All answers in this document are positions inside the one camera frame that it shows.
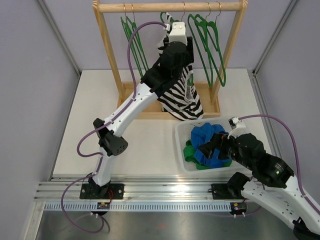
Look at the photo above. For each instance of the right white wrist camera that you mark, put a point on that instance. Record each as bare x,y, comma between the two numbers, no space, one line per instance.
238,127

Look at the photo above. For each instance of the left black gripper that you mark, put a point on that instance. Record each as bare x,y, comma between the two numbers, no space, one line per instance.
188,58

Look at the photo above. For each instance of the green tank top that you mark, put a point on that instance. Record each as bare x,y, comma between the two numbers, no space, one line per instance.
202,163

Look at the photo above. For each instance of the white slotted cable duct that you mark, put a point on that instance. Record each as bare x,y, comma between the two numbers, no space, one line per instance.
140,206

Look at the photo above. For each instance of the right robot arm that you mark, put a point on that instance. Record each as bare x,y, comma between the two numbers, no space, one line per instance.
279,192

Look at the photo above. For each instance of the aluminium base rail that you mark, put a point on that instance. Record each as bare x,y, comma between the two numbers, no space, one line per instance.
135,189

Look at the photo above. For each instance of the white plastic basket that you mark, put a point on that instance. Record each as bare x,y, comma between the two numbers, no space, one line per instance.
200,131

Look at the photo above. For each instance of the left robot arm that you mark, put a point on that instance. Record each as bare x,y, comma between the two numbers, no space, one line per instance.
161,77

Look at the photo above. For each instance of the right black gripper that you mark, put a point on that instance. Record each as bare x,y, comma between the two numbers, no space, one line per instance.
220,139

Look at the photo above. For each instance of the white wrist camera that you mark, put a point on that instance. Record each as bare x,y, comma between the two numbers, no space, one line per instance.
177,32
238,127

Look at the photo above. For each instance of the black white striped tank top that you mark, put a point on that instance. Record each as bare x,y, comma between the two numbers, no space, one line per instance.
181,101

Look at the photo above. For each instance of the wooden clothes rack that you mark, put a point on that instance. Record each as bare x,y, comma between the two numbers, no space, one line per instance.
208,94

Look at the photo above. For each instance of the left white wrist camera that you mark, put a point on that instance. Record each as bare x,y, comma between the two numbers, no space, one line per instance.
177,32

